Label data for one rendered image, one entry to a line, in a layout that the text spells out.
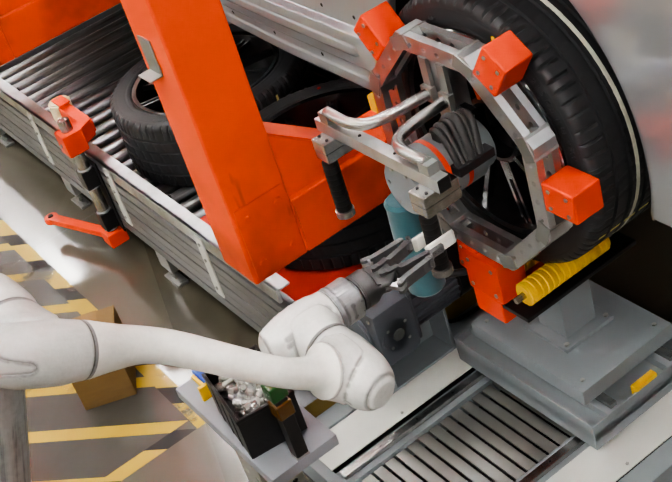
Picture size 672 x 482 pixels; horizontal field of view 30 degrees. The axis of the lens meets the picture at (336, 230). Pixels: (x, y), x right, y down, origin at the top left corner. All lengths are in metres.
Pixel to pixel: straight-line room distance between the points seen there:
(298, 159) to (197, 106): 0.33
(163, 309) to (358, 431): 1.02
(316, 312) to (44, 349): 0.55
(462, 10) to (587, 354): 0.94
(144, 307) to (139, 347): 1.94
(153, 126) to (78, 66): 1.24
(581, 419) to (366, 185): 0.77
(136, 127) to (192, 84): 1.22
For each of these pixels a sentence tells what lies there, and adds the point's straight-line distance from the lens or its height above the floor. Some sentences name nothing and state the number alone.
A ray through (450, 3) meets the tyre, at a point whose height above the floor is 1.17.
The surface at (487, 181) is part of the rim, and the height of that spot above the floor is 0.69.
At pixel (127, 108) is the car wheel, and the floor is 0.50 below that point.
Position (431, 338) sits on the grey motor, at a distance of 3.41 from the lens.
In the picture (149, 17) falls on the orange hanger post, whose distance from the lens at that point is 2.71.
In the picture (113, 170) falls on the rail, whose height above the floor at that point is 0.39.
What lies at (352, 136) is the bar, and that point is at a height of 0.98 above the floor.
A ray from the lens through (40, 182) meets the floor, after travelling 4.98.
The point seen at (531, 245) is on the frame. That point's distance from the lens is 2.64.
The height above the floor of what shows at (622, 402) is 0.17.
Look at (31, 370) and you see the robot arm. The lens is 2.02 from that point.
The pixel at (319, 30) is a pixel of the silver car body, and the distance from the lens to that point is 3.28.
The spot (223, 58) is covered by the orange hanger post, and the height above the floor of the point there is 1.10.
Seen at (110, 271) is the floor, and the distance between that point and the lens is 4.29.
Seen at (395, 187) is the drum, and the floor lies 0.84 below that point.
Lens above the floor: 2.29
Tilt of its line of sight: 34 degrees down
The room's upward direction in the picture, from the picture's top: 18 degrees counter-clockwise
